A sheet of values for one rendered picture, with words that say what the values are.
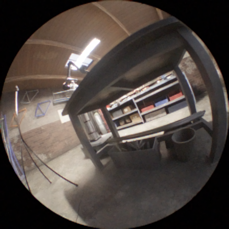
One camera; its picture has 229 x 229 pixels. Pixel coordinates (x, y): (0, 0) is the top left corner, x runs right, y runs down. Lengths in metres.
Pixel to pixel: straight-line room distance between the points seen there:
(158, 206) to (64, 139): 3.36
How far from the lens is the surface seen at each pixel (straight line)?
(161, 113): 2.15
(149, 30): 0.43
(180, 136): 0.76
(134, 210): 0.62
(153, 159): 0.67
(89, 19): 2.54
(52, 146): 3.37
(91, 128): 1.54
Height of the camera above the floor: 0.57
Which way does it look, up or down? level
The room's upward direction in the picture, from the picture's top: 25 degrees counter-clockwise
